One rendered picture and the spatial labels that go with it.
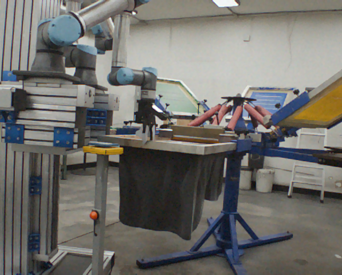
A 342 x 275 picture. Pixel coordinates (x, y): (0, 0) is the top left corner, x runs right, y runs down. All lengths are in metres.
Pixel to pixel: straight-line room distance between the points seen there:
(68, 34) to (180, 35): 5.68
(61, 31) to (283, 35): 5.30
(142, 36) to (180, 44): 0.89
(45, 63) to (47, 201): 0.70
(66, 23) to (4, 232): 1.09
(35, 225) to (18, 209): 0.12
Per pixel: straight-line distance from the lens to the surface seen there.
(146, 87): 1.68
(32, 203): 1.92
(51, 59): 1.59
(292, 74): 6.30
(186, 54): 6.94
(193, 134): 2.21
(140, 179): 1.83
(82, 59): 2.07
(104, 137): 1.82
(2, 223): 1.96
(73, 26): 1.49
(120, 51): 1.76
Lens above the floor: 1.10
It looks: 3 degrees down
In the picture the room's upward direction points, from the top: 4 degrees clockwise
